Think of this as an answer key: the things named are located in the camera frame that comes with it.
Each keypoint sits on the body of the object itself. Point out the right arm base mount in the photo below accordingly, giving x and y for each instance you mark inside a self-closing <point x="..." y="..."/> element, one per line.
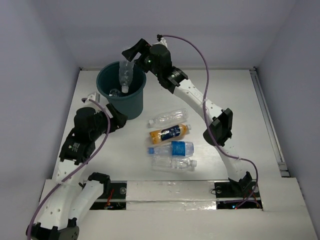
<point x="227" y="198"/>

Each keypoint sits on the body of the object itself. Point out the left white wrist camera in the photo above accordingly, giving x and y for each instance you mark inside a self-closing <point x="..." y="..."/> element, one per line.
<point x="94" y="96"/>

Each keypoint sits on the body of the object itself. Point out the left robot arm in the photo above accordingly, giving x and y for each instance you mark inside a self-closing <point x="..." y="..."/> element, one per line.
<point x="59" y="213"/>

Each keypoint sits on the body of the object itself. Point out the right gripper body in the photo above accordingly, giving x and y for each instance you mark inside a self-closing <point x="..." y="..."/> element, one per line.
<point x="144" y="61"/>

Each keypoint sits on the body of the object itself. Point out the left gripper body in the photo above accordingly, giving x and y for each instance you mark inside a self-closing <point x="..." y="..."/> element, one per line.
<point x="110" y="117"/>

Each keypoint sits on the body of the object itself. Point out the orange drink bottle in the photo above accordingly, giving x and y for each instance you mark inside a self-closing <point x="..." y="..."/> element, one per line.
<point x="170" y="133"/>

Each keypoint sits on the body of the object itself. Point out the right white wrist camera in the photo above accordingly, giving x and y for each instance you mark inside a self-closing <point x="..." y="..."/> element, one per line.
<point x="161" y="40"/>

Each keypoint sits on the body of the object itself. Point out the aluminium rail right edge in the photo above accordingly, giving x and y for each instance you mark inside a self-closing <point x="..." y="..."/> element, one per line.
<point x="284" y="171"/>

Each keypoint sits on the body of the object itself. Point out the clear bottle front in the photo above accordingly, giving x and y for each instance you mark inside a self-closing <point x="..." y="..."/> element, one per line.
<point x="174" y="164"/>

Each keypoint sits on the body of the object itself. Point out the dark green plastic bin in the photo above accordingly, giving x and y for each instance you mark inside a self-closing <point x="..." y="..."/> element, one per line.
<point x="129" y="104"/>

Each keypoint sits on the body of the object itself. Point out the clear bottle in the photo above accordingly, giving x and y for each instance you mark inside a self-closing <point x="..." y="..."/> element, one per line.
<point x="174" y="164"/>
<point x="125" y="75"/>
<point x="165" y="119"/>

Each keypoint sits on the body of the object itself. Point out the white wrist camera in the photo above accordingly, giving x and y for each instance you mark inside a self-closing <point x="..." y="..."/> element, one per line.
<point x="161" y="40"/>
<point x="94" y="96"/>

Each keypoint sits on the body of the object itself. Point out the silver tape strip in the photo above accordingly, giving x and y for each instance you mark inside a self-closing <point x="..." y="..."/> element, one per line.
<point x="170" y="195"/>

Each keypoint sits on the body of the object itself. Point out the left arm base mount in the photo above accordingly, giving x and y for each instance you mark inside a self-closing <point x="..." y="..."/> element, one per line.
<point x="112" y="195"/>

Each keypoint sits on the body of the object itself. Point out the crushed bottle blue label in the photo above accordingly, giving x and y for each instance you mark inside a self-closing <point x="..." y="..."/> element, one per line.
<point x="115" y="93"/>

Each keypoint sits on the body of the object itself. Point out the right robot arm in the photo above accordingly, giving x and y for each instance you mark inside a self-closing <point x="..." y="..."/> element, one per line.
<point x="156" y="58"/>

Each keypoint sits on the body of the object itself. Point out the blue label water bottle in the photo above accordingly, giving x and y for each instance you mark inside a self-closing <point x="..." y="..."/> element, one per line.
<point x="174" y="148"/>

